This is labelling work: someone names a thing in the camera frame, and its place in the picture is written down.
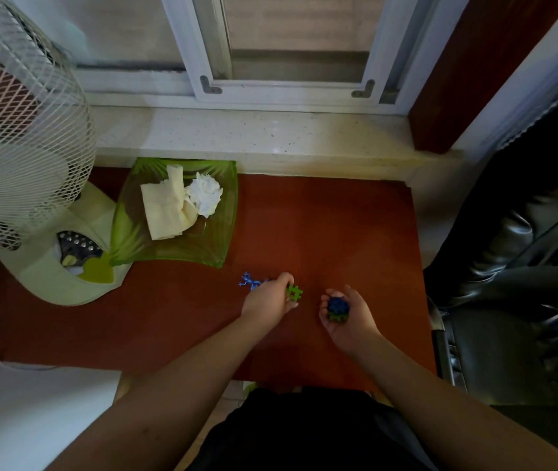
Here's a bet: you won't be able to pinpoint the dark red wooden window trim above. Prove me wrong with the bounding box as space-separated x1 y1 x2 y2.
408 0 558 155

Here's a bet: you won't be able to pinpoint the folded beige paper towel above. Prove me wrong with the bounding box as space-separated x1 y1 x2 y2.
140 164 200 241

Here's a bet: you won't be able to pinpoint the white framed window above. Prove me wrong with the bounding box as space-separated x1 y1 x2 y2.
9 0 474 116

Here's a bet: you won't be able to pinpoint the person's left hand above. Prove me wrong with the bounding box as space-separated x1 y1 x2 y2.
240 271 300 332

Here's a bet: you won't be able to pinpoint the wooden floor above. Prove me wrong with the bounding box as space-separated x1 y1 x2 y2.
114 372 255 471

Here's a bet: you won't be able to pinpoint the person's left forearm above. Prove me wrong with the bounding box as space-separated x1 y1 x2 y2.
45 318 265 471

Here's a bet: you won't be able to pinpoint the white table fan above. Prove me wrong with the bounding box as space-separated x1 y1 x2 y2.
0 0 132 307

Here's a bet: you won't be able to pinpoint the person's right forearm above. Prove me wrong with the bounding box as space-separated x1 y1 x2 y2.
357 333 558 471

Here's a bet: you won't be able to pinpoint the person's right hand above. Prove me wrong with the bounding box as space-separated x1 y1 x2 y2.
319 284 383 358

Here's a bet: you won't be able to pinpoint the person's black shorts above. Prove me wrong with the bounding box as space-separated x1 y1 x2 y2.
185 387 437 471

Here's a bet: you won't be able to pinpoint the green glass dish with tissues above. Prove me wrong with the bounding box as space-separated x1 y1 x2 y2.
108 157 240 270

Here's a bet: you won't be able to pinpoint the black leather office chair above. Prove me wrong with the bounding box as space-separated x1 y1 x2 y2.
423 88 558 471

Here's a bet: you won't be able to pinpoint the white stone window sill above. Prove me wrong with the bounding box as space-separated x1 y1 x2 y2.
90 105 466 184

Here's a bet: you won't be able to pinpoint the crumpled white tissue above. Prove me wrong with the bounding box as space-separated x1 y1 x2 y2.
184 172 225 219

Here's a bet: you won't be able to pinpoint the red-brown wooden table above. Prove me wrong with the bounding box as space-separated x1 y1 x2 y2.
0 166 438 393

